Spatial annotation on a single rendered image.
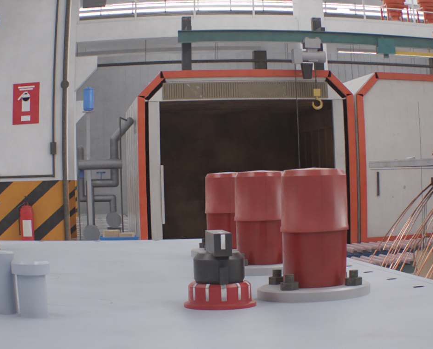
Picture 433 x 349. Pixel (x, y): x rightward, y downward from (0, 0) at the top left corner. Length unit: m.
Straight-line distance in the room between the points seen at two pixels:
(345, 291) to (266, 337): 0.25
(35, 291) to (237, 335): 0.21
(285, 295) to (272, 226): 0.35
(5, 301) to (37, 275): 0.05
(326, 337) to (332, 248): 0.29
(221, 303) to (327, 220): 0.14
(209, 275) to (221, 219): 0.70
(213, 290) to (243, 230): 0.40
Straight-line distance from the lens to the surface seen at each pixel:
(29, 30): 11.81
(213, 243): 1.04
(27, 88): 11.72
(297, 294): 1.08
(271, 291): 1.10
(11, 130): 11.70
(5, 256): 0.99
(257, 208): 1.42
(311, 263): 1.10
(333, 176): 1.10
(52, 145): 11.62
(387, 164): 4.46
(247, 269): 1.40
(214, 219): 1.76
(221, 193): 1.75
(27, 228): 11.53
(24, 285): 0.97
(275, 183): 1.43
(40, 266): 0.97
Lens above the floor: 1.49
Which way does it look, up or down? level
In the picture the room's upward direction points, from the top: 2 degrees counter-clockwise
